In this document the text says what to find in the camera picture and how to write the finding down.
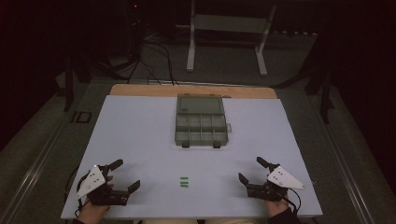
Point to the dark angled stand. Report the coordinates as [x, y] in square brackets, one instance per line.
[325, 99]

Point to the person's left hand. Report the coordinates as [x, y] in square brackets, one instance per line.
[93, 211]

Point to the dark stand with red light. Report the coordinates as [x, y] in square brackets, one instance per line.
[135, 18]

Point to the small green stick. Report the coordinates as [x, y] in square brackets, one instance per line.
[184, 185]
[184, 178]
[184, 182]

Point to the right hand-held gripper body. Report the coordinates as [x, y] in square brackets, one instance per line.
[269, 190]

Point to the person's right hand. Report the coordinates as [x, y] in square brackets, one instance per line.
[277, 207]

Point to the dark stand legs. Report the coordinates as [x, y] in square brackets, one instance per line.
[68, 93]

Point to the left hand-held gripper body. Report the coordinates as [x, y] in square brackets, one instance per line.
[102, 196]

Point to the white metal stand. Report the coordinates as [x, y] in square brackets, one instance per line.
[190, 46]

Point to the green clear compartment box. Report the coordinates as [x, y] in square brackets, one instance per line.
[200, 121]

